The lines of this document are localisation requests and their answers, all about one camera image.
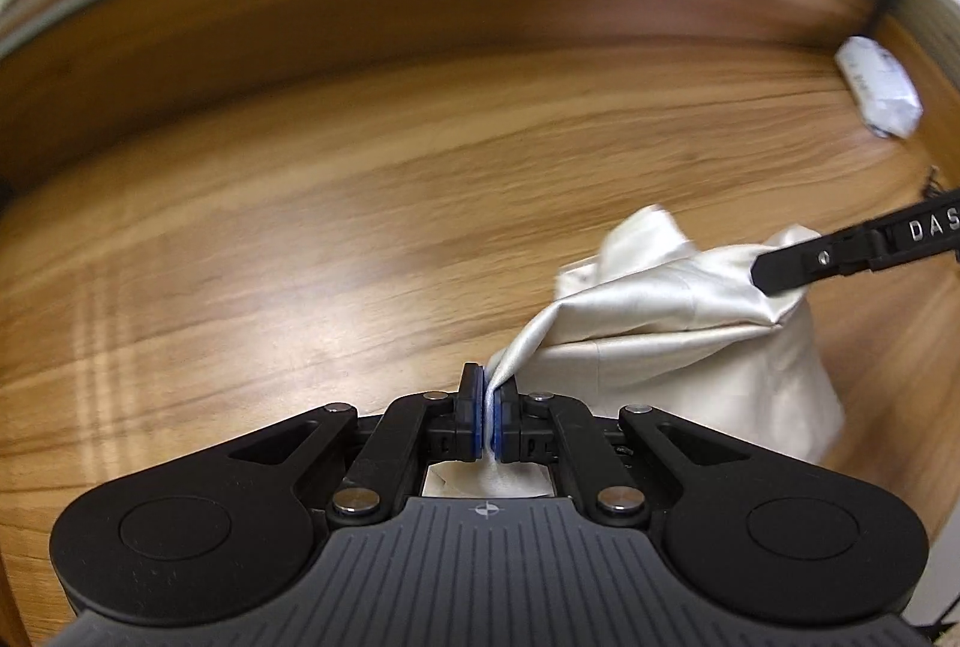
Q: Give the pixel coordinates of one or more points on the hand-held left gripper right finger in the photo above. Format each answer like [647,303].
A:
[507,422]

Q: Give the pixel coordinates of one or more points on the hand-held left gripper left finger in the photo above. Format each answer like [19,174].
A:
[471,415]

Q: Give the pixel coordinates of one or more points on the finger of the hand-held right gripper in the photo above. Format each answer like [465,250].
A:
[810,261]

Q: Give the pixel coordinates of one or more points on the white satin shirt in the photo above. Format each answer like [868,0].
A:
[675,310]

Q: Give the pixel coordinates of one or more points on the white plastic packet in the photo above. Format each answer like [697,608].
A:
[881,85]

